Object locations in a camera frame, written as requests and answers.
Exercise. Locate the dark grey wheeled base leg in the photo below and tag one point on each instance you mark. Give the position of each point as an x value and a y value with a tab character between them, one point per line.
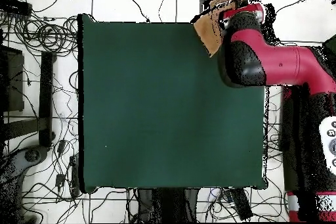
32	155

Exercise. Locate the black box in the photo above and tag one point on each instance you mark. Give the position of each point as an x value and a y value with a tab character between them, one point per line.
14	82

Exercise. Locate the black power adapter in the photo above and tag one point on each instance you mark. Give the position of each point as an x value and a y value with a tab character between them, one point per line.
61	146
59	180

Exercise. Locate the dark green table cloth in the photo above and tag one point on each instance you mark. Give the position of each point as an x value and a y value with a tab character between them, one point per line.
131	103

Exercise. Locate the green cloth of neighbouring table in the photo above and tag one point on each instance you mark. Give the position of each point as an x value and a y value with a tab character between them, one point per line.
332	44

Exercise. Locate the black metal stand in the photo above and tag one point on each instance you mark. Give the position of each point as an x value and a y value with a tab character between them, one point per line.
168	205

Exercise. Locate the long black power strip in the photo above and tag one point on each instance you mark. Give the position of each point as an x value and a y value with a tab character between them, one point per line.
74	179

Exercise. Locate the black frame stand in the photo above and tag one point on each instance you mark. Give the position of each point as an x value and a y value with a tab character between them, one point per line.
46	90

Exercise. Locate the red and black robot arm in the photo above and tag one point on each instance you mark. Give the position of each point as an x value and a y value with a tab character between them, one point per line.
283	61

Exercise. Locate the tan terry towel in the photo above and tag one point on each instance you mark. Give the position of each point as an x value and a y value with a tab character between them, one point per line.
207	34

